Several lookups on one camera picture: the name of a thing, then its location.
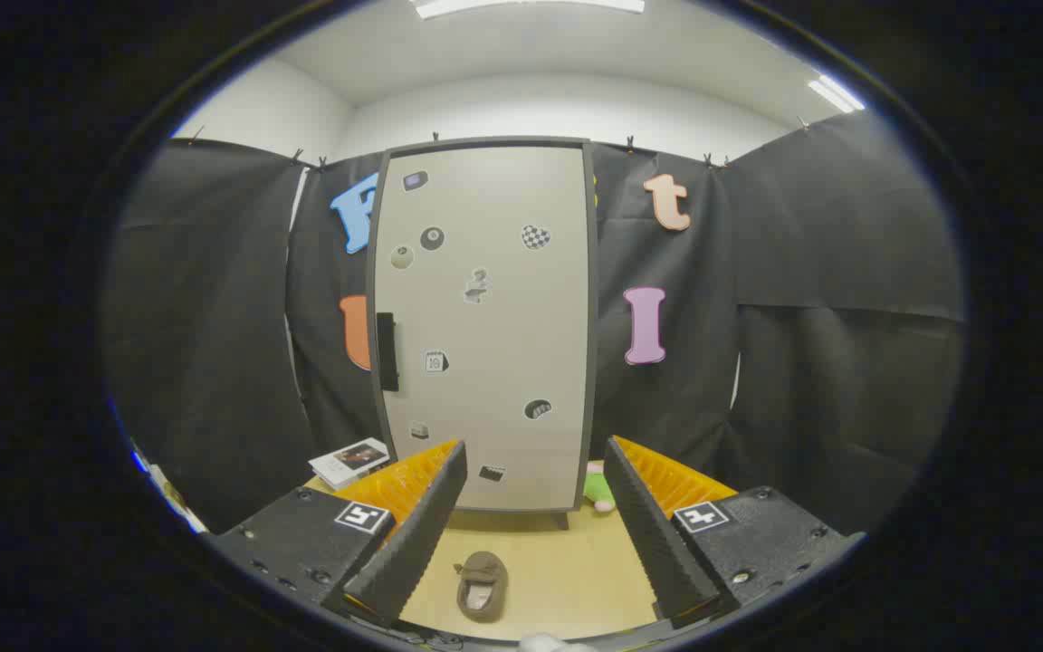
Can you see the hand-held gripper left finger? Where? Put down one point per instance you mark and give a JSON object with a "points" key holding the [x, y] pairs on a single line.
{"points": [[417, 543]]}

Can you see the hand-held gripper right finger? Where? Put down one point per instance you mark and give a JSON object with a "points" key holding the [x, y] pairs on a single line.
{"points": [[657, 543]]}

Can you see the brown fuzzy shoe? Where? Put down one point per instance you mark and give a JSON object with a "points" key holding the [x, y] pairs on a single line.
{"points": [[483, 570]]}

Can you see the grey shoe cabinet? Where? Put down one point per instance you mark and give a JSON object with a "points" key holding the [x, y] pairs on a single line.
{"points": [[594, 317]]}

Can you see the grey shoe cabinet door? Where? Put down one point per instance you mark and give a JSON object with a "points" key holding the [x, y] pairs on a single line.
{"points": [[494, 317]]}

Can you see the green and pink plush toy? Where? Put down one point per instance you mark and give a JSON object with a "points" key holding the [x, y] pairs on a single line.
{"points": [[598, 489]]}

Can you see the white book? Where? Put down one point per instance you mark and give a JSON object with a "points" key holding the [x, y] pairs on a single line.
{"points": [[349, 462]]}

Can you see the white device with dark knobs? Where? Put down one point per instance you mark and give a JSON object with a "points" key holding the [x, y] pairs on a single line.
{"points": [[179, 503]]}

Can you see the black backdrop cloth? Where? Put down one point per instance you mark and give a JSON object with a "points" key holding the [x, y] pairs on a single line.
{"points": [[829, 362]]}

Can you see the blue printed box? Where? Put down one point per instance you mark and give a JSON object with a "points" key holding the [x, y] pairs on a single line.
{"points": [[139, 462]]}

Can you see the long ceiling light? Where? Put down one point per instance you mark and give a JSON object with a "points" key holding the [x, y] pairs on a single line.
{"points": [[531, 5]]}

